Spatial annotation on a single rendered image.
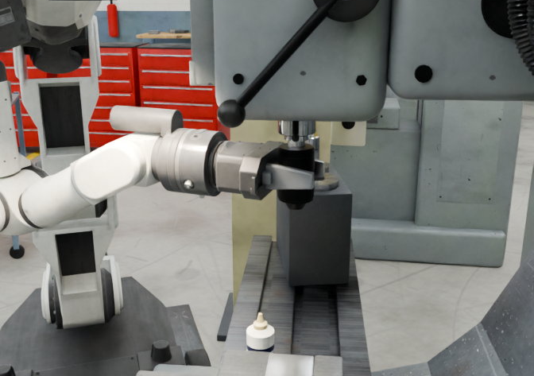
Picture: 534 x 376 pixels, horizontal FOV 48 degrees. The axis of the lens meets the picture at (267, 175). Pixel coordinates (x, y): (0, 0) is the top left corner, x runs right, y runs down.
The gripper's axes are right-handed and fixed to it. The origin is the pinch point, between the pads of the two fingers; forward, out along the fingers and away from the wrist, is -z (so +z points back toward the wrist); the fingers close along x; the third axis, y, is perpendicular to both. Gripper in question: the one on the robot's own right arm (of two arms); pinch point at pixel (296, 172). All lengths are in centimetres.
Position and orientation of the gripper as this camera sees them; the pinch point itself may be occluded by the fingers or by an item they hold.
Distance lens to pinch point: 77.7
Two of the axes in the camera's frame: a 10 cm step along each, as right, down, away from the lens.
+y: -0.1, 9.6, 2.9
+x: 3.3, -2.7, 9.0
